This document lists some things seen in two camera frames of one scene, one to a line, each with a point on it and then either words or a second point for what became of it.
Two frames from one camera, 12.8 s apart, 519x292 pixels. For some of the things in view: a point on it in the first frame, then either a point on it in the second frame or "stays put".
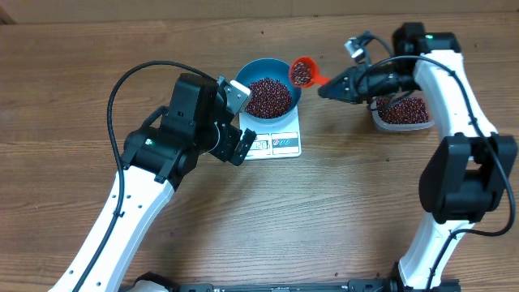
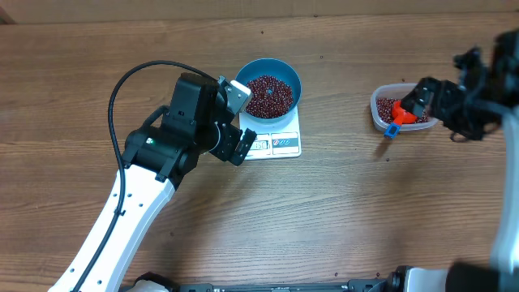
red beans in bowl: (269, 98) stays put
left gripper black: (227, 152) stays put
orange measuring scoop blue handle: (304, 72) → (400, 116)
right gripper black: (350, 84) → (436, 99)
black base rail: (361, 285) stays put
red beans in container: (409, 109) stays put
